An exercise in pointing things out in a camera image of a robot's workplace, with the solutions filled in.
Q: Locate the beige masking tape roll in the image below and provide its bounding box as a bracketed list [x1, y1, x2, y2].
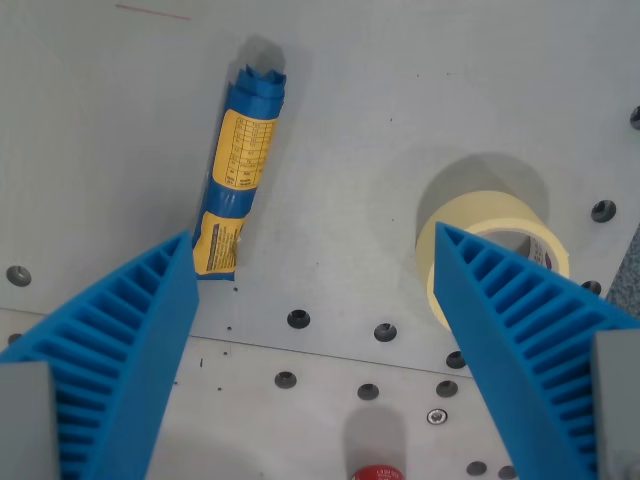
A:
[414, 189, 571, 331]

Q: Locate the red round cap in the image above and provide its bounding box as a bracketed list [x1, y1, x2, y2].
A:
[349, 464, 404, 480]

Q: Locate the blue and yellow rolled bag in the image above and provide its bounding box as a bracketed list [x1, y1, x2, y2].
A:
[191, 63, 288, 284]

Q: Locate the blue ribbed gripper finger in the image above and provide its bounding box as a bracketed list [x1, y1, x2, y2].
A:
[0, 229, 202, 480]
[432, 221, 640, 480]

